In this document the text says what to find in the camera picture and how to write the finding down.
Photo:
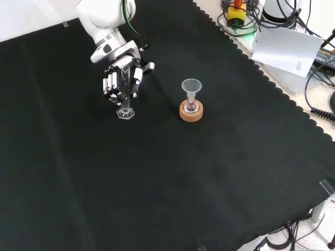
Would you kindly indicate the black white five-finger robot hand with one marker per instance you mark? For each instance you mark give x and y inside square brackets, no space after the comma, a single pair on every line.
[136,75]

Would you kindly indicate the clear graduated cylinder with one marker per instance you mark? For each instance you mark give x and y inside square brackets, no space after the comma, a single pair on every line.
[125,112]

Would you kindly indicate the clear plastic funnel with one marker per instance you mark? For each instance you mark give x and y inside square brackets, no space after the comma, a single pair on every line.
[191,86]

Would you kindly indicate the small round-bottom glass flask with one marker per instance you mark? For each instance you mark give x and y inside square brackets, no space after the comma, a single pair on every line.
[191,107]

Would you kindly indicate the clear tape strip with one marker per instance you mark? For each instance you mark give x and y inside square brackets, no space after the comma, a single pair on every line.
[327,187]
[66,24]

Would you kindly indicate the black bench cloth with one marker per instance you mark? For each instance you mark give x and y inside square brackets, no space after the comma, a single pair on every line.
[157,170]

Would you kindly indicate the yellow stop button box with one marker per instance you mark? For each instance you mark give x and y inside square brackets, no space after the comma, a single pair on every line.
[236,15]

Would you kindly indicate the white paper sheet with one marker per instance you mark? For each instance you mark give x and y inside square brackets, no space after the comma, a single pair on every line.
[285,49]

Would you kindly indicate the pale white board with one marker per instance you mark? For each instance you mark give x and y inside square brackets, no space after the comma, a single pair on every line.
[295,82]

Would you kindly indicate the black power adapter yellow label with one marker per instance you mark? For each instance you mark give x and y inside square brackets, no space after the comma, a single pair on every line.
[325,56]

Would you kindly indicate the white small box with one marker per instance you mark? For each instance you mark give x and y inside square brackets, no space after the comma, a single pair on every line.
[323,210]

